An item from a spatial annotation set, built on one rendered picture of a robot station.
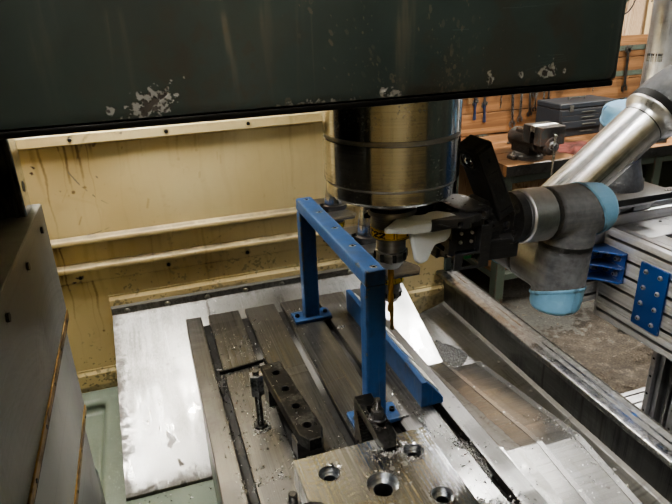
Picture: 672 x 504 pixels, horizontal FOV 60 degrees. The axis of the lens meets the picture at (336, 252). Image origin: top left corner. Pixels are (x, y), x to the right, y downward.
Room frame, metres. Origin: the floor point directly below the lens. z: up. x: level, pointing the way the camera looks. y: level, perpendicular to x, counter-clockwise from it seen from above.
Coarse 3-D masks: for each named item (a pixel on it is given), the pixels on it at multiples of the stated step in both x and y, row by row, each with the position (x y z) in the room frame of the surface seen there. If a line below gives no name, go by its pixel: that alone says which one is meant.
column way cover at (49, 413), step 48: (0, 240) 0.63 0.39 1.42; (48, 240) 0.77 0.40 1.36; (0, 288) 0.50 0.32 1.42; (48, 288) 0.70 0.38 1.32; (0, 336) 0.46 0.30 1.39; (48, 336) 0.63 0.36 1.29; (0, 384) 0.42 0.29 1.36; (48, 384) 0.57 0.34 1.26; (0, 432) 0.39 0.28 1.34; (48, 432) 0.54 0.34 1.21; (0, 480) 0.36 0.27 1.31; (48, 480) 0.49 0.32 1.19; (96, 480) 0.75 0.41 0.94
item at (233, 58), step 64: (0, 0) 0.45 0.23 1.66; (64, 0) 0.46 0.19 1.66; (128, 0) 0.48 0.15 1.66; (192, 0) 0.49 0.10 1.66; (256, 0) 0.51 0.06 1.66; (320, 0) 0.52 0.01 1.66; (384, 0) 0.54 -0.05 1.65; (448, 0) 0.56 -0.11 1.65; (512, 0) 0.58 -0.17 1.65; (576, 0) 0.60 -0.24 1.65; (0, 64) 0.45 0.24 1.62; (64, 64) 0.46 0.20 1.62; (128, 64) 0.48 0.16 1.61; (192, 64) 0.49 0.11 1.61; (256, 64) 0.51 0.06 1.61; (320, 64) 0.52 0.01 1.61; (384, 64) 0.54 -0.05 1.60; (448, 64) 0.56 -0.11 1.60; (512, 64) 0.58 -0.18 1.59; (576, 64) 0.61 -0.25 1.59; (0, 128) 0.45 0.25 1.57; (64, 128) 0.46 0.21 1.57
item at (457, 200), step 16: (512, 192) 0.74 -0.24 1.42; (432, 208) 0.72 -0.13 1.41; (448, 208) 0.69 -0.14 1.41; (464, 208) 0.68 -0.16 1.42; (480, 208) 0.69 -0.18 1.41; (528, 208) 0.72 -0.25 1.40; (480, 224) 0.69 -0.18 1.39; (496, 224) 0.72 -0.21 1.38; (512, 224) 0.73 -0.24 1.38; (528, 224) 0.71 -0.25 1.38; (448, 240) 0.68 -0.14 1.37; (464, 240) 0.69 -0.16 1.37; (480, 240) 0.69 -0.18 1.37; (496, 240) 0.71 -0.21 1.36; (512, 240) 0.72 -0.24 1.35; (448, 256) 0.69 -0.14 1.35; (464, 256) 0.70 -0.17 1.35; (480, 256) 0.69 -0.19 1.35; (496, 256) 0.72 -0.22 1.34; (512, 256) 0.72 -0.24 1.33
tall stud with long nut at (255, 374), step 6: (252, 372) 0.92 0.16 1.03; (258, 372) 0.92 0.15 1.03; (252, 378) 0.91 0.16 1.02; (258, 378) 0.91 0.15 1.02; (252, 384) 0.91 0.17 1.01; (258, 384) 0.91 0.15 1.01; (252, 390) 0.91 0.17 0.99; (258, 390) 0.91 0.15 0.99; (252, 396) 0.91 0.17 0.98; (258, 396) 0.91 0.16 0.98; (258, 402) 0.92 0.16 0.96; (258, 408) 0.92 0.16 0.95; (258, 414) 0.92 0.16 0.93; (258, 420) 0.92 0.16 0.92; (264, 420) 0.93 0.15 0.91; (258, 426) 0.91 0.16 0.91; (264, 426) 0.91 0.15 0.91
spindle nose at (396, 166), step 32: (352, 128) 0.62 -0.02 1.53; (384, 128) 0.60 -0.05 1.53; (416, 128) 0.60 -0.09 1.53; (448, 128) 0.62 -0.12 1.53; (352, 160) 0.62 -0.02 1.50; (384, 160) 0.60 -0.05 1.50; (416, 160) 0.60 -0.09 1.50; (448, 160) 0.62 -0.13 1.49; (352, 192) 0.62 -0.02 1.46; (384, 192) 0.60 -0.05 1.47; (416, 192) 0.60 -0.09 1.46; (448, 192) 0.63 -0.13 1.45
